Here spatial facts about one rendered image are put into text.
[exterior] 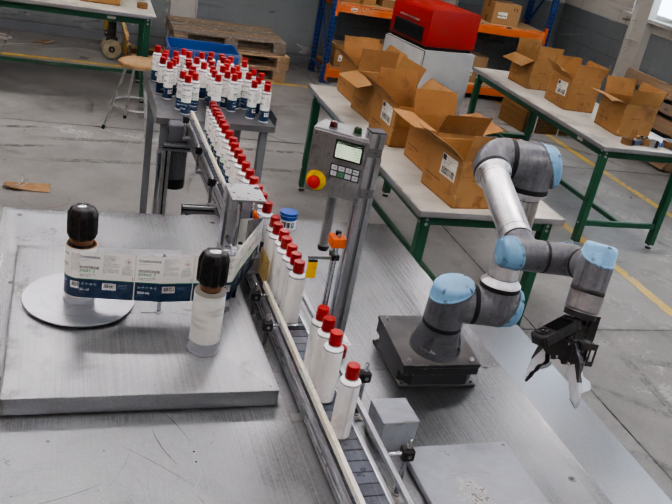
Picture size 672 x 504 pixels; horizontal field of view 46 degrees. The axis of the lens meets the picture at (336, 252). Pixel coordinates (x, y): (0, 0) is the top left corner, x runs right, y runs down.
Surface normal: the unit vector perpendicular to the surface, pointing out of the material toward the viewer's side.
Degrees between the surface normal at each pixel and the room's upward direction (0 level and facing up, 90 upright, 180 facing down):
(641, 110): 87
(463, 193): 90
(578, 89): 89
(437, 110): 75
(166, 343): 0
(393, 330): 4
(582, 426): 0
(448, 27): 90
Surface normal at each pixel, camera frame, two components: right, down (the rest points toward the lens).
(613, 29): -0.95, -0.04
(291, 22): 0.27, 0.45
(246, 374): 0.18, -0.89
